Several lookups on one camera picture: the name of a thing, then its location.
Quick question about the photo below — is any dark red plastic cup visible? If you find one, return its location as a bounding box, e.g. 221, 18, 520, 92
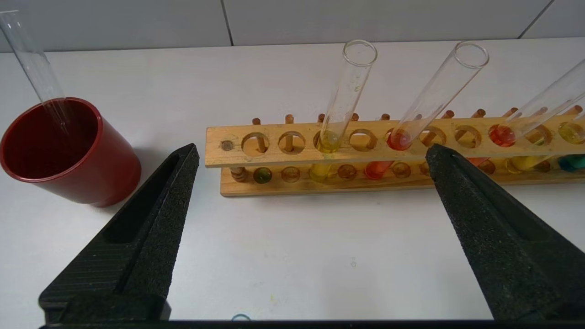
0, 97, 143, 208

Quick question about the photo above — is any wooden test tube rack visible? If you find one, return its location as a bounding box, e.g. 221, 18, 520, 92
205, 104, 585, 197

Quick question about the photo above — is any orange pigment glass test tube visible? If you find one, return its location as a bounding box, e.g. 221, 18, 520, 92
466, 57, 585, 169

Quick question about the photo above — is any blue pigment glass test tube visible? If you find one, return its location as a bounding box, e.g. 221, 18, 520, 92
557, 154, 585, 173
0, 10, 74, 138

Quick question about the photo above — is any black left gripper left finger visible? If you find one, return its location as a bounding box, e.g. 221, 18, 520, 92
39, 143, 200, 320

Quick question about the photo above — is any red pigment glass test tube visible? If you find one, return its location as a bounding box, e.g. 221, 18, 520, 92
364, 41, 490, 180

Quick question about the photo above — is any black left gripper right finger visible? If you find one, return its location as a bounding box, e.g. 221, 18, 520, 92
425, 144, 585, 320

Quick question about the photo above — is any yellow pigment glass test tube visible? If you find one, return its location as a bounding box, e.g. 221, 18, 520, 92
309, 40, 378, 183
506, 107, 585, 174

